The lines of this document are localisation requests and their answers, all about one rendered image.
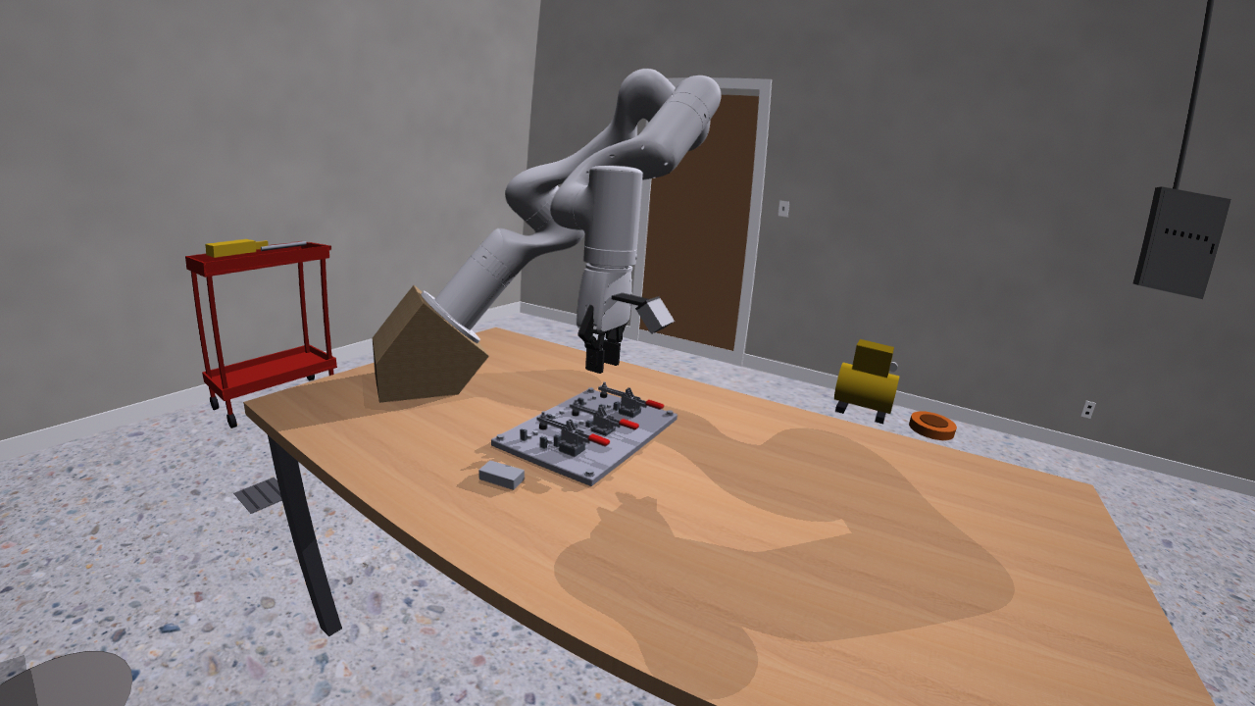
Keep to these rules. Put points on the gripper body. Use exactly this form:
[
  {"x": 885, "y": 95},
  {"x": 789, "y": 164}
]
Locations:
[{"x": 596, "y": 289}]

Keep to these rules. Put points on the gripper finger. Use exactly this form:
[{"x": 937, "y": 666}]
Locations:
[
  {"x": 594, "y": 353},
  {"x": 612, "y": 346}
]

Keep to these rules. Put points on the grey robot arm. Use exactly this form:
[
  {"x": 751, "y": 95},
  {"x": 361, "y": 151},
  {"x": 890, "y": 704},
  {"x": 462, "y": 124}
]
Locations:
[{"x": 600, "y": 195}]

